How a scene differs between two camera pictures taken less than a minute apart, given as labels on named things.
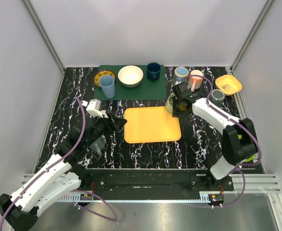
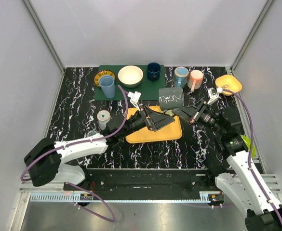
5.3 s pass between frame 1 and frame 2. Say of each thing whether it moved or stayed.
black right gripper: moved
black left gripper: moved
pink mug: stayed
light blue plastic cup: stayed
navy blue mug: stayed
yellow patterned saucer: stayed
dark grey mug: moved
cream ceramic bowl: stayed
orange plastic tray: stayed
